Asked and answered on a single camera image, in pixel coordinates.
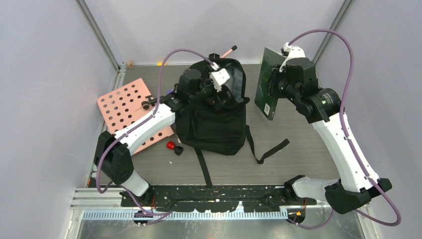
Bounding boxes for dark green notebook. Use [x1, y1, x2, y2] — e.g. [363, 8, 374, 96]
[254, 47, 285, 120]

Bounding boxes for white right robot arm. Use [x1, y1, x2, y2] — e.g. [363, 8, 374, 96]
[267, 57, 392, 214]

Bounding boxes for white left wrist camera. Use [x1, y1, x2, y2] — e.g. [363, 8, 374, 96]
[210, 69, 230, 92]

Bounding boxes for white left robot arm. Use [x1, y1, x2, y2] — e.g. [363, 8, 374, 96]
[94, 68, 232, 206]

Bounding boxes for red black stamp toy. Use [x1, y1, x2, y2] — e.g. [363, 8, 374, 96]
[166, 141, 184, 156]

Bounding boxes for small wooden block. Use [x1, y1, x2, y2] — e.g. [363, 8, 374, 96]
[125, 60, 134, 69]

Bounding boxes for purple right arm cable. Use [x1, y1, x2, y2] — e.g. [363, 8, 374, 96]
[287, 29, 402, 230]

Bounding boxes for aluminium slotted rail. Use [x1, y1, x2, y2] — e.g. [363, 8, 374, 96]
[82, 209, 288, 221]

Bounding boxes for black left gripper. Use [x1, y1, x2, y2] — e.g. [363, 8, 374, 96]
[190, 66, 231, 110]

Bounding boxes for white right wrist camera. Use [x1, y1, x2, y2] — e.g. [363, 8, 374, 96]
[281, 42, 306, 67]

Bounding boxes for black student backpack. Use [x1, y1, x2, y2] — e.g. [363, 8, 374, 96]
[174, 53, 291, 189]

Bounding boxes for pink perforated stand plate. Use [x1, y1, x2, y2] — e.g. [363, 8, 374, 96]
[97, 78, 154, 149]

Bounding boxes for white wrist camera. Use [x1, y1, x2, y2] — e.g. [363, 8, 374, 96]
[281, 42, 306, 67]
[210, 69, 230, 92]

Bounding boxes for pink folding stand legs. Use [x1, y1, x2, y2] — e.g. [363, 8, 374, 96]
[220, 45, 237, 58]

